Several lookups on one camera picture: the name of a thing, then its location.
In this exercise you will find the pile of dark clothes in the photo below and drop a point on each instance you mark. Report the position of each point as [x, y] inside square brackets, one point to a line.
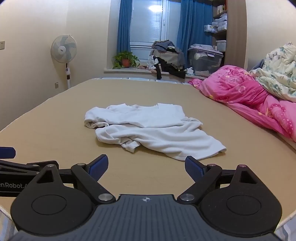
[166, 58]

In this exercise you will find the white t-shirt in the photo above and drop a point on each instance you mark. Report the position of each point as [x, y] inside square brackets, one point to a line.
[150, 115]

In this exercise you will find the window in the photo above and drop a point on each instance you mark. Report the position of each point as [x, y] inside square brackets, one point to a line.
[145, 23]

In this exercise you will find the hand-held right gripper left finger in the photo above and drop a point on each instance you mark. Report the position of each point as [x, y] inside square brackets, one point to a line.
[100, 165]

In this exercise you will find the potted green plant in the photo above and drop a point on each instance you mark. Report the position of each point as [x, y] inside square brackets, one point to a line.
[126, 62]

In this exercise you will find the blue curtain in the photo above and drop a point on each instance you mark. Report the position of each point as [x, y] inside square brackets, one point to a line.
[123, 27]
[194, 23]

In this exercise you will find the stack of white boxes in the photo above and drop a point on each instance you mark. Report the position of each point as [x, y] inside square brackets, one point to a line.
[219, 23]

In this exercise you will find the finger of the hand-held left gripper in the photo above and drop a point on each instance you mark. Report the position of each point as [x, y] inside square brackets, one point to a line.
[7, 153]
[20, 168]

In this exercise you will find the wooden shelf unit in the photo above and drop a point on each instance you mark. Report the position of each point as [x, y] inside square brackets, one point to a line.
[235, 34]

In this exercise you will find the pale floral quilt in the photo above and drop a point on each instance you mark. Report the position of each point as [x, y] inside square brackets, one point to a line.
[277, 69]

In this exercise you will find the clear plastic storage bin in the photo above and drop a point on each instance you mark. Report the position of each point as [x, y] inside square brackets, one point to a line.
[203, 62]

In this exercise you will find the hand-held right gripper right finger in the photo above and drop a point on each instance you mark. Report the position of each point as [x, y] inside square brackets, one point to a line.
[193, 167]

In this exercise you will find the tan bed mat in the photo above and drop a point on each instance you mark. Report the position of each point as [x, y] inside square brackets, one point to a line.
[57, 115]

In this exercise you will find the pink quilt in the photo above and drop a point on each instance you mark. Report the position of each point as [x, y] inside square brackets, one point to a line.
[242, 92]

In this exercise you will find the white standing fan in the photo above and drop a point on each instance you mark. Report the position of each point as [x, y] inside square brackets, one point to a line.
[63, 48]

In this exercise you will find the white plastic basket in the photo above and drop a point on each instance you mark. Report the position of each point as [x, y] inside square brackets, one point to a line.
[221, 45]

